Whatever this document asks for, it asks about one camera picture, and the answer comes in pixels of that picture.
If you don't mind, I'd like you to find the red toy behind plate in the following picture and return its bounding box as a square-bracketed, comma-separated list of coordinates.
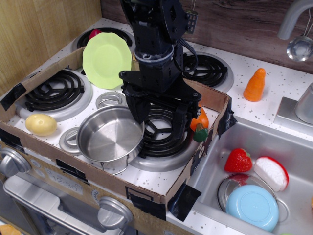
[89, 29, 102, 40]

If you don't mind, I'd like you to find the left silver oven knob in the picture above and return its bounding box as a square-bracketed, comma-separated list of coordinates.
[0, 147, 31, 178]

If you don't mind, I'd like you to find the silver oven knob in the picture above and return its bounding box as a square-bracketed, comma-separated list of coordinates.
[97, 196, 134, 230]
[0, 147, 31, 178]

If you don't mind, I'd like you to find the right silver oven knob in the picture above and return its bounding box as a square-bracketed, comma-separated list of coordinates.
[97, 196, 134, 230]

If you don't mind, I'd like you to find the light blue plastic bowl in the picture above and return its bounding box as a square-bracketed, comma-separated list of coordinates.
[225, 185, 279, 232]

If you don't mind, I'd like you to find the silver oven door handle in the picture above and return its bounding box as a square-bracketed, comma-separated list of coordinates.
[3, 176, 101, 235]

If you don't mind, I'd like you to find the hanging metal ladle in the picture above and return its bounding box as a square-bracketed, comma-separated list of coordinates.
[287, 9, 313, 62]

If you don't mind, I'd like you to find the light green plastic plate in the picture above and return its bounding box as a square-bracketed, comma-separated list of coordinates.
[82, 32, 132, 90]

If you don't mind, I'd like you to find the silver toy faucet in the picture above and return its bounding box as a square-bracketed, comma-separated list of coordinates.
[277, 0, 313, 40]

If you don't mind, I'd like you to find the red white toy radish slice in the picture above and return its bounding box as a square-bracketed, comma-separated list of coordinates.
[254, 156, 289, 192]

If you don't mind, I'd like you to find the orange toy carrot piece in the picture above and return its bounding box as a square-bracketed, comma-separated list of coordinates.
[243, 68, 266, 102]

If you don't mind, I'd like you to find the red toy strawberry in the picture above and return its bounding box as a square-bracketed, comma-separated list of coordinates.
[224, 148, 253, 173]

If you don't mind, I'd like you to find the stainless steel pot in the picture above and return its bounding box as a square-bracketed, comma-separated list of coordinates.
[76, 105, 145, 175]

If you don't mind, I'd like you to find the cardboard fence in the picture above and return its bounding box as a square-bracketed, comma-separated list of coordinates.
[0, 48, 236, 220]

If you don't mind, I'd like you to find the yellow toy potato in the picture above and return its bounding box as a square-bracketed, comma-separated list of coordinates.
[25, 114, 57, 136]

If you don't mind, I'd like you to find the orange toy carrot green stem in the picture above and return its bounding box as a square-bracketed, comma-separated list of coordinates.
[190, 106, 209, 142]

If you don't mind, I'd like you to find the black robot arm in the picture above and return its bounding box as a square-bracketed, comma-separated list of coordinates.
[119, 0, 201, 139]

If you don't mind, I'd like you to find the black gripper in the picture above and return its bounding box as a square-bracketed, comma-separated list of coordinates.
[119, 57, 201, 140]

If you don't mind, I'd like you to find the hanging metal spatula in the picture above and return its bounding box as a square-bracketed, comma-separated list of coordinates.
[185, 0, 198, 34]

